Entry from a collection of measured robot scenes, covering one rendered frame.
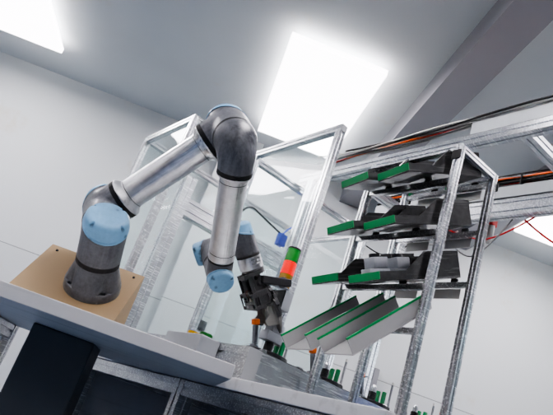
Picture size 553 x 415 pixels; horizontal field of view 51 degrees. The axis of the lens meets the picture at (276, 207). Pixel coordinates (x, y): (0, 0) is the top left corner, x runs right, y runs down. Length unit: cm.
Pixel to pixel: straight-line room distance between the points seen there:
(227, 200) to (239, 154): 13
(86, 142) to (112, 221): 345
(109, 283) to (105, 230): 16
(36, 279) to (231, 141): 64
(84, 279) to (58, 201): 323
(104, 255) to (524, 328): 435
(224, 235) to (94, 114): 359
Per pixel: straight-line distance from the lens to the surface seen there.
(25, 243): 474
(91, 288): 159
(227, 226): 156
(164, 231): 283
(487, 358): 520
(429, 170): 165
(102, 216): 154
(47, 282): 166
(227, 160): 148
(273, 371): 166
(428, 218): 161
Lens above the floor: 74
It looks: 22 degrees up
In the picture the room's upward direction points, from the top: 20 degrees clockwise
